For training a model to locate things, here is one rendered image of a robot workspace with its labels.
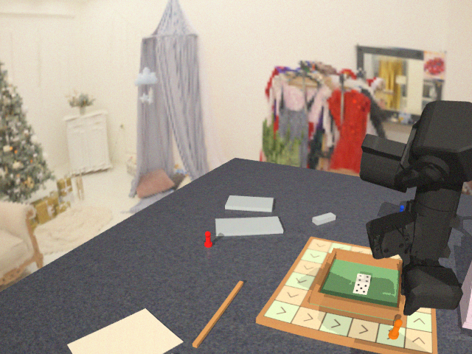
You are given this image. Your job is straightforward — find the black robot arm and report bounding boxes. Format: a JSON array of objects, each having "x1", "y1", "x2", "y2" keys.
[{"x1": 359, "y1": 100, "x2": 472, "y2": 260}]

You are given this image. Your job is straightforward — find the white die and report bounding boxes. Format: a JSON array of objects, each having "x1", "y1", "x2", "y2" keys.
[{"x1": 353, "y1": 274, "x2": 371, "y2": 295}]

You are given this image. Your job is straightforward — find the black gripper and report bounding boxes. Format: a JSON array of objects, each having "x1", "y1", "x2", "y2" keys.
[{"x1": 399, "y1": 197, "x2": 463, "y2": 316}]

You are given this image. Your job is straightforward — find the orange wooden stick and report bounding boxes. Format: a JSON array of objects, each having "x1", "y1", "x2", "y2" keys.
[{"x1": 192, "y1": 281, "x2": 243, "y2": 348}]

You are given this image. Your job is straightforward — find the red game pawn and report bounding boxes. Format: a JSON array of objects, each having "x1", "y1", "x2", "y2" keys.
[{"x1": 204, "y1": 231, "x2": 212, "y2": 248}]

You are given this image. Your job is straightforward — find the wooden game board with arrow squares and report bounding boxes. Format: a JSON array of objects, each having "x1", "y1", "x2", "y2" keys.
[{"x1": 264, "y1": 239, "x2": 433, "y2": 354}]

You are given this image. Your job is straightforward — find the orange pawn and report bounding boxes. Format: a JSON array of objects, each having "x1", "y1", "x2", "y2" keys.
[{"x1": 388, "y1": 319, "x2": 403, "y2": 340}]

